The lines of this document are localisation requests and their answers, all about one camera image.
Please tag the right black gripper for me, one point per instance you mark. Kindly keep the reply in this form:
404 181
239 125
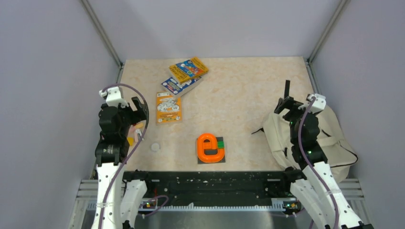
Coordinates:
293 106

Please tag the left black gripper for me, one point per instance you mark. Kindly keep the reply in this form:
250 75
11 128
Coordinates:
140 114

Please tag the yellow treehouse book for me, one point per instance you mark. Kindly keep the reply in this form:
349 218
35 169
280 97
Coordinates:
188 70

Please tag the cream canvas student bag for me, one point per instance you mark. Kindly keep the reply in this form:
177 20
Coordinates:
331 139

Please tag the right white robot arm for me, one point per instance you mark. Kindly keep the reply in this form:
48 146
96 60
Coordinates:
313 183

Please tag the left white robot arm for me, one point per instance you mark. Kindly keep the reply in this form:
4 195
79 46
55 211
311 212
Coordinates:
111 153

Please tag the orange book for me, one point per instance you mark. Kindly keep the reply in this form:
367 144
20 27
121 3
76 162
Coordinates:
168 108

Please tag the yellow eraser block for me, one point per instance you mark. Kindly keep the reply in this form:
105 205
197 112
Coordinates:
130 141

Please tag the blue white book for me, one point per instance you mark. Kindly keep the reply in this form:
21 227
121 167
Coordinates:
176 89

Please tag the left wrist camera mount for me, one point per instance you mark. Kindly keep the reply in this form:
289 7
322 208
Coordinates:
114 97

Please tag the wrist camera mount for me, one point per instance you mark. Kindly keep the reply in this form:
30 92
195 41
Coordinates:
318 105
114 97

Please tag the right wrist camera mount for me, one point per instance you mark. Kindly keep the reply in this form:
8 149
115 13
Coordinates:
318 105

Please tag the orange ring toy on bricks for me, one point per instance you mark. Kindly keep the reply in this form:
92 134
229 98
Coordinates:
210 149

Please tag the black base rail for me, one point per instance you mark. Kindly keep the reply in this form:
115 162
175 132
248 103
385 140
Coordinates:
214 188

